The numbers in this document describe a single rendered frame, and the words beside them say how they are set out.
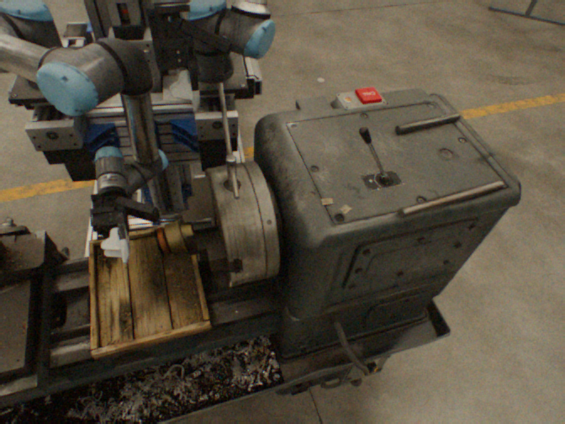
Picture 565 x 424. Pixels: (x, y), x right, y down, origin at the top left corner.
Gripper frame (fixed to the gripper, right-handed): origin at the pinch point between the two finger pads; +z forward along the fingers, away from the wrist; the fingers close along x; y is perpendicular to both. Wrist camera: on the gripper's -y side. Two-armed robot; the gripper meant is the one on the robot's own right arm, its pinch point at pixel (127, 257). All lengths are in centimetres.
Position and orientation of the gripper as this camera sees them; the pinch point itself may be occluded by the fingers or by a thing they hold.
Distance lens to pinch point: 105.6
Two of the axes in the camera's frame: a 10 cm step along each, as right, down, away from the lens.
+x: 1.4, -5.7, -8.1
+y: -9.5, 1.5, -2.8
